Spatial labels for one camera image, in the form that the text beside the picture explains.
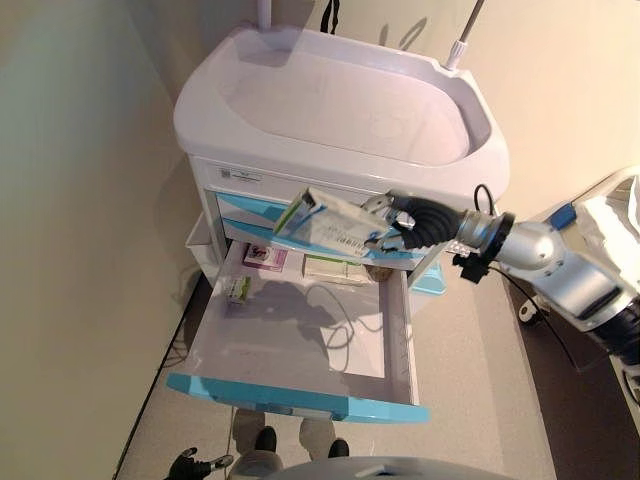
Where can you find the cart label sticker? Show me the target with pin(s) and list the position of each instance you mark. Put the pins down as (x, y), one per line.
(240, 175)

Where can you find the small green white medicine box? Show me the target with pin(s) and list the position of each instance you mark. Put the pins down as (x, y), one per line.
(237, 290)

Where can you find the white medical cart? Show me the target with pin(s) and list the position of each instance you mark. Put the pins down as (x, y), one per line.
(325, 110)

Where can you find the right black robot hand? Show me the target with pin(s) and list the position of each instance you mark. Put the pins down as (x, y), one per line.
(430, 222)

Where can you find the grey robot torso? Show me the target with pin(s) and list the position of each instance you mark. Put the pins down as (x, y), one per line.
(390, 470)

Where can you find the white cart lamp pole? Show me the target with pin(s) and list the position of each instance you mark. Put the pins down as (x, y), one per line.
(265, 15)

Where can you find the white perforated side basket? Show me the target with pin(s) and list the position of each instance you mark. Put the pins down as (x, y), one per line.
(459, 247)

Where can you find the light blue waste bin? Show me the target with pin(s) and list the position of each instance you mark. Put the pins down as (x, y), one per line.
(430, 280)

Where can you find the white hospital bed frame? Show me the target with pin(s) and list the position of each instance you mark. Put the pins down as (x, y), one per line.
(615, 180)

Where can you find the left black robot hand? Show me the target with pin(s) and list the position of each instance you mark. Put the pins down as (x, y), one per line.
(187, 470)

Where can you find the blue-front cart drawer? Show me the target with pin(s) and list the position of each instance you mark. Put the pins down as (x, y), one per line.
(250, 202)
(300, 350)
(245, 227)

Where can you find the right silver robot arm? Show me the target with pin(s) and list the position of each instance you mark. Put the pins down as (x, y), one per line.
(540, 250)

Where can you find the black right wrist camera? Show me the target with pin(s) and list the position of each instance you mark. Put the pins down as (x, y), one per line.
(470, 270)

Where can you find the pink white medicine box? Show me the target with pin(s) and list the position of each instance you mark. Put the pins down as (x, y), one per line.
(265, 257)

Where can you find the white IV pole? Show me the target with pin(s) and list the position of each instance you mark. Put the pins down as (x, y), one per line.
(462, 35)

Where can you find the white blue medicine box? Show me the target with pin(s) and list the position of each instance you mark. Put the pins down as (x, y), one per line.
(330, 225)

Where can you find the blue bed corner clip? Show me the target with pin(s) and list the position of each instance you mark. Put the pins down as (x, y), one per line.
(562, 217)

